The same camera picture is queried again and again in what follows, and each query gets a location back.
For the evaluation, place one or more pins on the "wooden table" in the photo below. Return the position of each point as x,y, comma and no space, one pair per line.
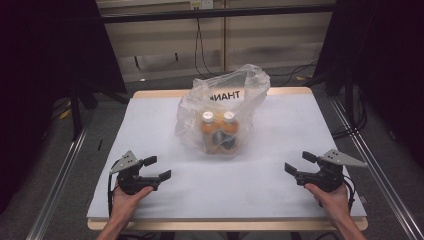
200,225

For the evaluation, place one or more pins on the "white wall socket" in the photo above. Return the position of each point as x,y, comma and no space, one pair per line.
201,4

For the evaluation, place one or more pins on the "metal floor rail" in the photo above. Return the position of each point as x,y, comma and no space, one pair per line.
383,180
56,186

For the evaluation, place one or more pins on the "person's left hand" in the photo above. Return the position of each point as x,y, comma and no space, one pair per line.
126,205

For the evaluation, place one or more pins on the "black horizontal bar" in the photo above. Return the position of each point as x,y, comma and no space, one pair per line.
206,14

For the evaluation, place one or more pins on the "person's right hand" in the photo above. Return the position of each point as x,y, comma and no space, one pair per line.
333,203

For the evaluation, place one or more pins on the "clear plastic bag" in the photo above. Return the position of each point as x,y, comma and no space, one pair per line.
193,110

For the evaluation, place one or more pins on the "black metal stand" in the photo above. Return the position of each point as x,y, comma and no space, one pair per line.
76,113
349,100

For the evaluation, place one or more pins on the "white table mat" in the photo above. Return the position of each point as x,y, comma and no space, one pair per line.
146,133

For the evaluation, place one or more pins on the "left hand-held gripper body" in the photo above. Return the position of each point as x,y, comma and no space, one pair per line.
128,181

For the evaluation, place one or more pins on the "black curtain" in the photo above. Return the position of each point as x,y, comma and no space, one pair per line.
393,66
40,66

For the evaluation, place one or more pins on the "orange juice bottle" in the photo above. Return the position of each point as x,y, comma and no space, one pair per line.
230,128
208,128

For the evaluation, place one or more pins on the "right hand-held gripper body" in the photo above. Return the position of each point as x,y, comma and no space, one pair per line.
328,178

